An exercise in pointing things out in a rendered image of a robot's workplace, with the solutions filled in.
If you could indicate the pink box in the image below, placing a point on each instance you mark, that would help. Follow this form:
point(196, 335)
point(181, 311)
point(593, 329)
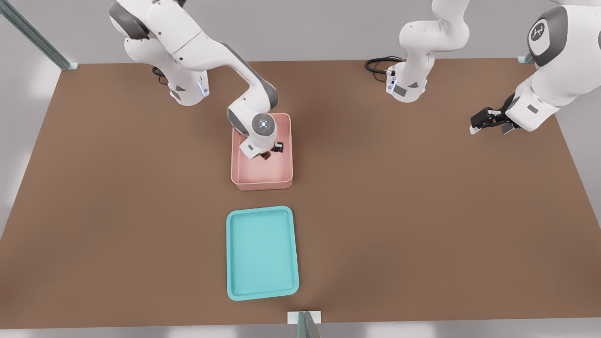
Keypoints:
point(263, 176)

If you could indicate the pale blue-green tray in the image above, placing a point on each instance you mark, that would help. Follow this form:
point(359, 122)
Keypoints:
point(262, 253)

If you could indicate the silver frame post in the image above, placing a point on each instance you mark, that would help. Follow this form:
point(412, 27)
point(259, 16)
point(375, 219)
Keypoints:
point(304, 324)
point(33, 35)
point(526, 59)

